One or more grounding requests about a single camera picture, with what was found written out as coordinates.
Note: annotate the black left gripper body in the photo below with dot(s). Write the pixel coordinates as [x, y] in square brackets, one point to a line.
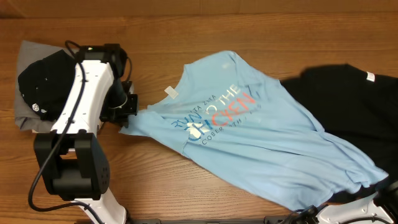
[117, 106]

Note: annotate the light blue printed t-shirt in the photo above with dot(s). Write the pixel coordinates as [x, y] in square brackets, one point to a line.
[245, 128]

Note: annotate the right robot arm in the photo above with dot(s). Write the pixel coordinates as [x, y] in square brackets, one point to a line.
[380, 207]

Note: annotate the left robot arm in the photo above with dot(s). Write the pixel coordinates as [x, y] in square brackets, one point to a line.
[74, 170]

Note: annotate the folded black garment with logo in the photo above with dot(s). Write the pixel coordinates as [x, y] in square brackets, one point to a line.
[46, 83]

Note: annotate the folded grey garment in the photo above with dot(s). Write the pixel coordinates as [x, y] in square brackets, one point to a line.
[25, 118]

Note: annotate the black t-shirt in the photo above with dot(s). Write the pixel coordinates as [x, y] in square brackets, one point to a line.
[357, 106]

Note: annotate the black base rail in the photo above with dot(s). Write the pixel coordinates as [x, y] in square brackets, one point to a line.
[266, 220]

